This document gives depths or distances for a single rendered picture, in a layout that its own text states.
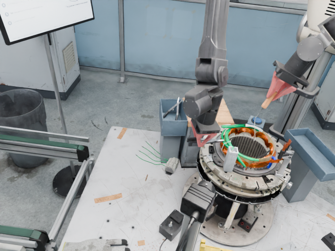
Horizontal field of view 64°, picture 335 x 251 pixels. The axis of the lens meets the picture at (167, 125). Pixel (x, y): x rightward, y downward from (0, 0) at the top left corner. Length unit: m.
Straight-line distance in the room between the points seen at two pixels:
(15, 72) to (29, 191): 1.43
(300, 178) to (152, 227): 0.63
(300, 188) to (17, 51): 2.74
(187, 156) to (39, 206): 1.31
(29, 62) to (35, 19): 1.71
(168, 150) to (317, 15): 0.81
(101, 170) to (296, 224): 0.88
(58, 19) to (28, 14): 0.16
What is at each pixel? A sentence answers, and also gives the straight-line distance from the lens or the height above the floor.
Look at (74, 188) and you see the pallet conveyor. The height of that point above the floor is 0.69.
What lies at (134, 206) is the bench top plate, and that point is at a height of 0.78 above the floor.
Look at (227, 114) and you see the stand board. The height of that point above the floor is 1.07.
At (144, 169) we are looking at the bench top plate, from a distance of 1.30.
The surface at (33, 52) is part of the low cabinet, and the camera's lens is 3.04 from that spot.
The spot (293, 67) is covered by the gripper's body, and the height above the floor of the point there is 1.44.
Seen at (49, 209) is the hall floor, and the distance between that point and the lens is 2.19.
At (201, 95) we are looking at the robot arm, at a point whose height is 1.38.
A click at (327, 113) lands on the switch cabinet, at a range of 3.37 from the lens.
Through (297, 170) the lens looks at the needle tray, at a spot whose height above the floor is 0.95.
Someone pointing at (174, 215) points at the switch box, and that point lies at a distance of 1.09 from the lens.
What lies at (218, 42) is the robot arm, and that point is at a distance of 0.74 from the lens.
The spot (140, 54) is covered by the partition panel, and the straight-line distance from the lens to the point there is 3.30.
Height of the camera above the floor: 1.75
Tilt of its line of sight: 39 degrees down
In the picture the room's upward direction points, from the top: 6 degrees clockwise
